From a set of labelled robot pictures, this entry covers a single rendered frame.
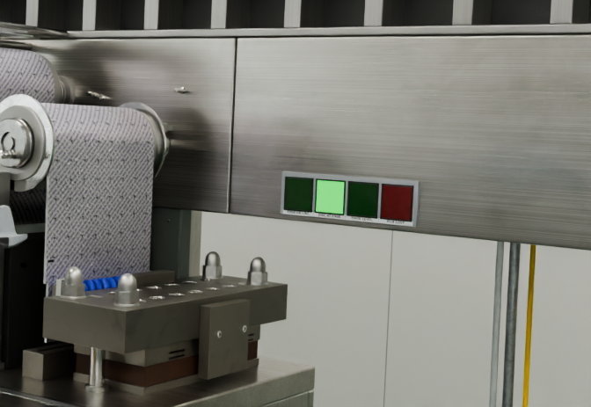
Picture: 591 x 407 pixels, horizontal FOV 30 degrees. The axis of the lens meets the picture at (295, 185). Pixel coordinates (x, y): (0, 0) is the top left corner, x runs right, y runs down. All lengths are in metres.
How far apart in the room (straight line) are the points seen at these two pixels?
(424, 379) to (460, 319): 0.29
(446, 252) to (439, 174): 2.60
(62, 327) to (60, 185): 0.22
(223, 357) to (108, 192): 0.32
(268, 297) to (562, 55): 0.61
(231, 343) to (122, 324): 0.23
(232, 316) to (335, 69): 0.42
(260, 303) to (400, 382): 2.66
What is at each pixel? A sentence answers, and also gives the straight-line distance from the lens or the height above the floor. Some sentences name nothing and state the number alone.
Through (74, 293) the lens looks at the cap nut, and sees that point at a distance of 1.64.
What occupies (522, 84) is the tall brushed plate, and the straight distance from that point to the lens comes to 1.62.
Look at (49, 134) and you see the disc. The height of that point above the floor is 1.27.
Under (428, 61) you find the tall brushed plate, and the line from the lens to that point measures 1.68.
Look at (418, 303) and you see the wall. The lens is 4.34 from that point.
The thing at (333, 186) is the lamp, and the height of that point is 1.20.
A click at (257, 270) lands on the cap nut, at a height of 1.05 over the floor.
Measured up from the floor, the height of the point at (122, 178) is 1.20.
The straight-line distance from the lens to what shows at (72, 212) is 1.73.
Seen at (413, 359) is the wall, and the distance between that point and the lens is 4.38.
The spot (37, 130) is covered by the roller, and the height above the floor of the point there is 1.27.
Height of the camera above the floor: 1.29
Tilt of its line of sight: 3 degrees down
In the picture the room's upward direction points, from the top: 3 degrees clockwise
